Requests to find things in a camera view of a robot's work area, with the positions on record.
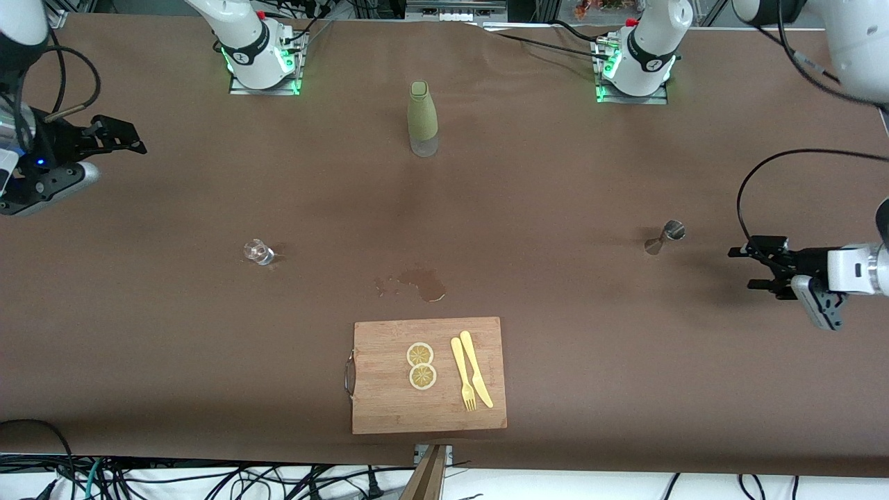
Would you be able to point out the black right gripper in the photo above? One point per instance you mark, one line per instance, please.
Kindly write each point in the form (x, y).
(57, 144)

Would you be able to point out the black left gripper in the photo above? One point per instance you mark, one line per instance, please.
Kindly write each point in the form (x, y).
(807, 262)

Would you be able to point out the steel jigger measuring cup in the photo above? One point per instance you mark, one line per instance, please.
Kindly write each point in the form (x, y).
(672, 230)

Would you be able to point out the clear glass shaker cup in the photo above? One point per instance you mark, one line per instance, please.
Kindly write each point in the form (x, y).
(258, 252)

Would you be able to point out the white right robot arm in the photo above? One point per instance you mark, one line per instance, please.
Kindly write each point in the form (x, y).
(243, 48)

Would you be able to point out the brown table cover sheet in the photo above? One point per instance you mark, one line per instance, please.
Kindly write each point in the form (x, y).
(486, 208)

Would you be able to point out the green sleeved glass bottle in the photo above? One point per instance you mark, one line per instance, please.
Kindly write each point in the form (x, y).
(422, 114)

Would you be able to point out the yellow plastic knife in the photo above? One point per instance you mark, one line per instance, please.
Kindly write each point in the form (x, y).
(474, 364)

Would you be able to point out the yellow plastic fork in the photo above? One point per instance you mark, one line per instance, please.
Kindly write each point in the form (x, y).
(461, 371)

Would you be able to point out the wet spill stain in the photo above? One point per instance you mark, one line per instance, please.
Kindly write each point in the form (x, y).
(427, 285)

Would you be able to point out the grey metal equipment box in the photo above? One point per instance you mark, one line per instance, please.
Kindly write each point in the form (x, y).
(455, 8)

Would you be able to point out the lemon slice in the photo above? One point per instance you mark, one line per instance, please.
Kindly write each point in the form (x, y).
(420, 354)
(422, 377)

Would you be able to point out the wooden cutting board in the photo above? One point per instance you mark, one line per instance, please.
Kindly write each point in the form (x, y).
(389, 403)

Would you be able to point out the aluminium frame profile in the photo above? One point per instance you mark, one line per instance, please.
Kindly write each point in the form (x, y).
(59, 17)

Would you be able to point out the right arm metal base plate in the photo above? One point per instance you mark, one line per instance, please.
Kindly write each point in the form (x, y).
(267, 92)

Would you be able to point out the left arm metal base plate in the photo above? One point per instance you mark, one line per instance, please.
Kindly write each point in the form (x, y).
(632, 101)

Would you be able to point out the small metal bracket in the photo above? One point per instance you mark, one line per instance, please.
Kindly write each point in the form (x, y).
(449, 451)

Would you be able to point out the upright wooden post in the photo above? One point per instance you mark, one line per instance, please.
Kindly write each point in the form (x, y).
(427, 479)

